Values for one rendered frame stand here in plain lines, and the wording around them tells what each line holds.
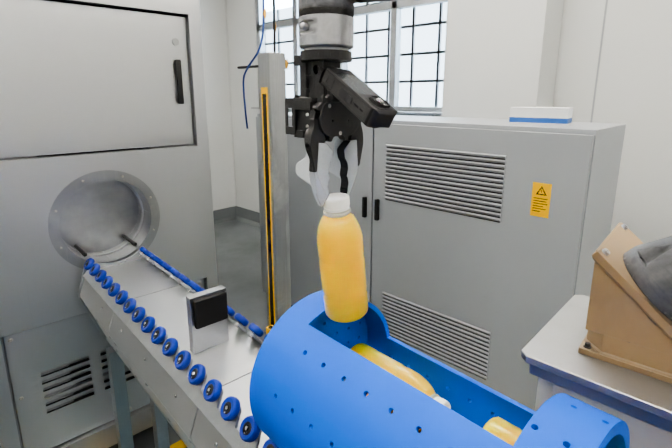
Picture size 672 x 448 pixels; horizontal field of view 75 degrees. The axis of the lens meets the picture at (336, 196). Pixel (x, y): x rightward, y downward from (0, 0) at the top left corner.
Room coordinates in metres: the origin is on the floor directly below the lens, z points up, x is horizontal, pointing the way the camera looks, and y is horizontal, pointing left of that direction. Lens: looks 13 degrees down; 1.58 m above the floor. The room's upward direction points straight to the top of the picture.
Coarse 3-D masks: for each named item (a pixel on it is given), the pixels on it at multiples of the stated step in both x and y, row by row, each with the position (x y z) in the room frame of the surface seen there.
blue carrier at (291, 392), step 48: (288, 336) 0.63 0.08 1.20; (336, 336) 0.75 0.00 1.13; (384, 336) 0.78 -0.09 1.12; (288, 384) 0.57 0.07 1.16; (336, 384) 0.53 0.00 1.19; (384, 384) 0.50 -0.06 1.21; (432, 384) 0.69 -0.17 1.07; (480, 384) 0.63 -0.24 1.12; (288, 432) 0.55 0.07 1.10; (336, 432) 0.49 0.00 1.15; (384, 432) 0.45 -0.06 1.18; (432, 432) 0.43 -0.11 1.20; (480, 432) 0.41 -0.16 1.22; (528, 432) 0.40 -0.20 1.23; (576, 432) 0.39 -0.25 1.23; (624, 432) 0.44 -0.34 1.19
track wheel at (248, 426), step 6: (246, 420) 0.72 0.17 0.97; (252, 420) 0.71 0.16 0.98; (240, 426) 0.72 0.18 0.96; (246, 426) 0.71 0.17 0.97; (252, 426) 0.70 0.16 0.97; (240, 432) 0.71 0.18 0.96; (246, 432) 0.70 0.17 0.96; (252, 432) 0.69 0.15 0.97; (258, 432) 0.70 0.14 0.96; (246, 438) 0.69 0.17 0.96; (252, 438) 0.69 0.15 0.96
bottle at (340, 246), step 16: (320, 224) 0.61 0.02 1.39; (336, 224) 0.60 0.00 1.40; (352, 224) 0.60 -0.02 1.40; (320, 240) 0.60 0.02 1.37; (336, 240) 0.59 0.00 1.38; (352, 240) 0.60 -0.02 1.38; (320, 256) 0.61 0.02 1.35; (336, 256) 0.59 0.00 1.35; (352, 256) 0.60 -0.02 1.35; (320, 272) 0.62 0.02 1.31; (336, 272) 0.59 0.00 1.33; (352, 272) 0.60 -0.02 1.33; (336, 288) 0.60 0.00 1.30; (352, 288) 0.60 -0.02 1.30; (336, 304) 0.60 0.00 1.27; (352, 304) 0.60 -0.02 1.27; (336, 320) 0.61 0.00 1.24; (352, 320) 0.60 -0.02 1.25
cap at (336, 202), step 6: (330, 198) 0.61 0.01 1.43; (336, 198) 0.61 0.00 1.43; (342, 198) 0.61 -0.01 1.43; (348, 198) 0.61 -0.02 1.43; (324, 204) 0.61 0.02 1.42; (330, 204) 0.60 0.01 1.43; (336, 204) 0.60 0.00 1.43; (342, 204) 0.60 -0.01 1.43; (348, 204) 0.61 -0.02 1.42; (324, 210) 0.61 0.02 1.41; (330, 210) 0.60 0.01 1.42; (336, 210) 0.60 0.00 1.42; (342, 210) 0.60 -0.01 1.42
